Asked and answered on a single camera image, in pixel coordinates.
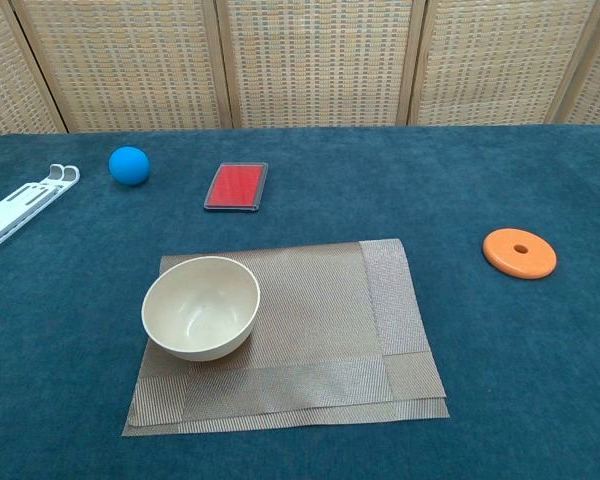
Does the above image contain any grey woven placemat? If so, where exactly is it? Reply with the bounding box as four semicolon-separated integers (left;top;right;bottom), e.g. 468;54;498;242
121;238;450;437

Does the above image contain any white round bowl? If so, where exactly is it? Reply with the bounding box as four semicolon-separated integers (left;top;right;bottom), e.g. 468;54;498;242
140;255;262;363

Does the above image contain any red pad in clear case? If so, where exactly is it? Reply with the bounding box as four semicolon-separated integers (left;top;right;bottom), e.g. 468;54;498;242
203;161;270;213

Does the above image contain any blue ball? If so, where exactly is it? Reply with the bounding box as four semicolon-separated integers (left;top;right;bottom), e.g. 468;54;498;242
108;146;152;187

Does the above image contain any orange disc with hole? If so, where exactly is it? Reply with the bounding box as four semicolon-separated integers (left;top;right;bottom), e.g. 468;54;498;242
482;228;558;281

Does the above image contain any blue table cloth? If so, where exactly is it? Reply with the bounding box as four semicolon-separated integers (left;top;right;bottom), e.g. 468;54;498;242
0;123;600;480

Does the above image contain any white folding stand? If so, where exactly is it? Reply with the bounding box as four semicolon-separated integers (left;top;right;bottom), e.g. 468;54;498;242
0;163;81;261

